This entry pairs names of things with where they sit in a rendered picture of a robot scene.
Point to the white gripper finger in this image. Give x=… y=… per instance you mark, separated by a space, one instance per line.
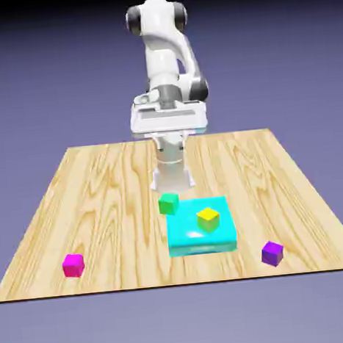
x=184 y=139
x=157 y=141

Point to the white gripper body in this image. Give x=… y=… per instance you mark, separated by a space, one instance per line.
x=169 y=121

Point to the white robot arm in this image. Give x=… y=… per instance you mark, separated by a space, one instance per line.
x=159 y=42

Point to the small green cube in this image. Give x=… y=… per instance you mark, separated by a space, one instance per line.
x=168 y=204

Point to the small yellow cube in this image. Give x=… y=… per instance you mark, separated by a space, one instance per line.
x=208 y=219

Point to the small purple cube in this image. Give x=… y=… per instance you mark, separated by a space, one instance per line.
x=272 y=254

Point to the small magenta cube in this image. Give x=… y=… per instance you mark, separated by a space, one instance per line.
x=73 y=266

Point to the large cyan box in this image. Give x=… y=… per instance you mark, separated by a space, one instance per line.
x=189 y=234

